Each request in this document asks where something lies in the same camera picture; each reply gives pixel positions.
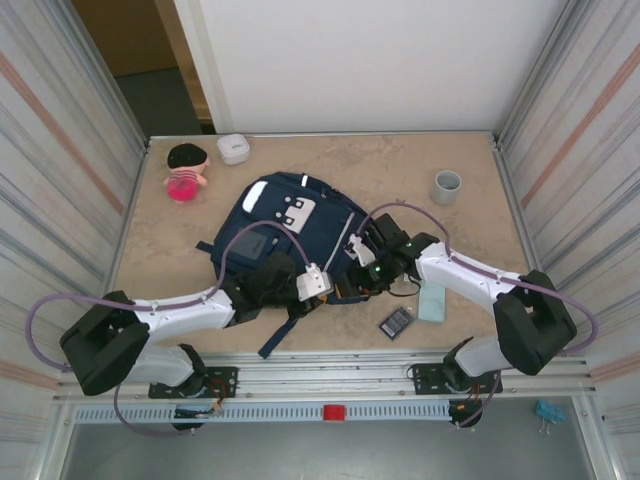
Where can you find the navy blue backpack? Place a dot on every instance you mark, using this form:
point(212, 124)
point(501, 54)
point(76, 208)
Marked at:
point(270, 220)

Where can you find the white rounded plastic box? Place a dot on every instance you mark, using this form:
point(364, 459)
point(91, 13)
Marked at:
point(233, 149)

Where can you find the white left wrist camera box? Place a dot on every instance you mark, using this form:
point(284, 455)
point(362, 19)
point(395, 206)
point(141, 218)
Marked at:
point(315, 282)

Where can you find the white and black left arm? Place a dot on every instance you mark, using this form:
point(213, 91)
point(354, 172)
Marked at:
point(175, 310)

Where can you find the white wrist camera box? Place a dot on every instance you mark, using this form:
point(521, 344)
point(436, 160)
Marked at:
point(315, 282)
point(361, 250)

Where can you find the blue binder clip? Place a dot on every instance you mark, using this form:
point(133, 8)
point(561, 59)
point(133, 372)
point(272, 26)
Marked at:
point(549, 411)

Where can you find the aluminium mounting rail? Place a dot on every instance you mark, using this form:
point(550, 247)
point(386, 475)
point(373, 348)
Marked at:
point(325, 372)

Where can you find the black calculator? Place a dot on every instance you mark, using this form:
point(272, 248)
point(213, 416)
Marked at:
point(396, 324)

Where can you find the pink plush doll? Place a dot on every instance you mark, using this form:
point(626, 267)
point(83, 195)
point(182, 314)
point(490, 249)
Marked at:
point(182, 175)

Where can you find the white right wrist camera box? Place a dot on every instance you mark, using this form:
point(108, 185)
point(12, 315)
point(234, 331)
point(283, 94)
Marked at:
point(361, 250)

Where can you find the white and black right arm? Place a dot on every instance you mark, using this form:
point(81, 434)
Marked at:
point(470, 277)

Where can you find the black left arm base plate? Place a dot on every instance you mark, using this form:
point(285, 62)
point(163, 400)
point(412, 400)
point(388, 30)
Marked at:
point(222, 380)

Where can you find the red button block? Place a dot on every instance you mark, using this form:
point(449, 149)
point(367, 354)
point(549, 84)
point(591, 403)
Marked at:
point(334, 412)

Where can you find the grey plastic cup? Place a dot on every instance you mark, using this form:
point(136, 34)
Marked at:
point(445, 192)

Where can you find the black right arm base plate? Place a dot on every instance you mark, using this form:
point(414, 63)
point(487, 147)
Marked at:
point(425, 380)

